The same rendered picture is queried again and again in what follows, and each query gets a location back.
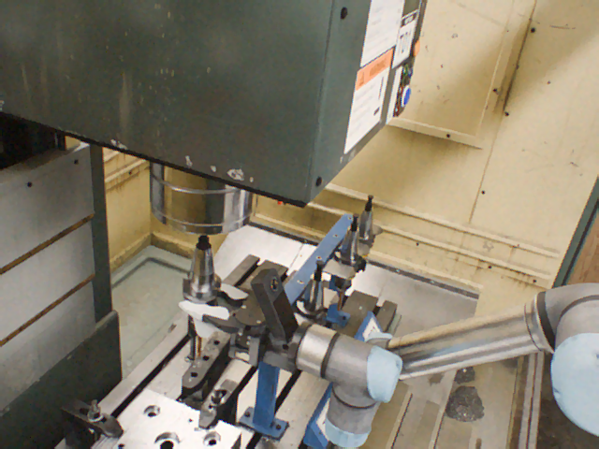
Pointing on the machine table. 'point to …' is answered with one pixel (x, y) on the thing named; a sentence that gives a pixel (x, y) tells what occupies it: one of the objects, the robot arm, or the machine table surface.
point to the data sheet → (382, 27)
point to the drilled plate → (149, 436)
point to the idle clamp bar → (220, 342)
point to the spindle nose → (198, 203)
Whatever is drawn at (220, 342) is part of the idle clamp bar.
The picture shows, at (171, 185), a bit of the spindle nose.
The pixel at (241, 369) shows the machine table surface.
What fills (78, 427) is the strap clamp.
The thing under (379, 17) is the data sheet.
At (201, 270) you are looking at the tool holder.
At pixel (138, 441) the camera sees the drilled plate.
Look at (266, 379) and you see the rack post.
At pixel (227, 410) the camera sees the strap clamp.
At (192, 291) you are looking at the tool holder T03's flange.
